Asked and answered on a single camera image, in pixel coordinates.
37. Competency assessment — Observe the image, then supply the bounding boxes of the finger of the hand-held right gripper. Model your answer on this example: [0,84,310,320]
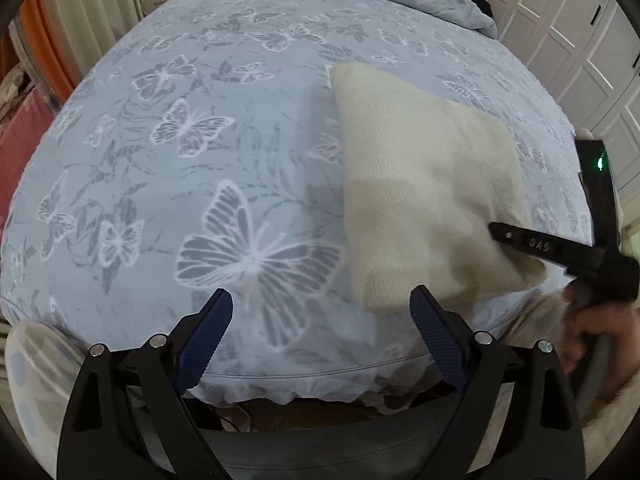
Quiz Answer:
[487,221,601,277]

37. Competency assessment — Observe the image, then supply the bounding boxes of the person's right forearm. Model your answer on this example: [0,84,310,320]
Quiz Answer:
[580,345,640,476]

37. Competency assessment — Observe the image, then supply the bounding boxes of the white panelled wardrobe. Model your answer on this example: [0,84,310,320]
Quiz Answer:
[482,0,640,196]

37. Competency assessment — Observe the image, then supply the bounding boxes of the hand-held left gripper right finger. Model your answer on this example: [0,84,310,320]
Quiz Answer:
[409,284,584,480]

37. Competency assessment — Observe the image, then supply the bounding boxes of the person's right hand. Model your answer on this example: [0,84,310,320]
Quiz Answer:
[559,280,640,377]

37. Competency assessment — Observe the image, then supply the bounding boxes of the person's light pants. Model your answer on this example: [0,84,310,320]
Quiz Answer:
[2,292,576,476]

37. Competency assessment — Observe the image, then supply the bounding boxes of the black bag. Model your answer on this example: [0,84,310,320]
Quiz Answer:
[469,0,497,24]

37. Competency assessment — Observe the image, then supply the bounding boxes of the orange curtain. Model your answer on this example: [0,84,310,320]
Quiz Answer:
[15,0,81,107]

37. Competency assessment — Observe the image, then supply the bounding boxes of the cream knit cardigan red buttons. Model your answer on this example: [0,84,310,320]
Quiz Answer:
[330,63,549,313]

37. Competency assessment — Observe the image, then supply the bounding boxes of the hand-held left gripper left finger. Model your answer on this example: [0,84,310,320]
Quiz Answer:
[57,287,235,480]

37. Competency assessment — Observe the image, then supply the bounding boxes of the bed with butterfly print sheet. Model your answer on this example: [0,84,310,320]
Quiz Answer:
[0,0,626,406]

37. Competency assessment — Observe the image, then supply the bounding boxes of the white crumpled cloth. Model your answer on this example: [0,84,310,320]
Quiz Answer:
[0,67,31,111]

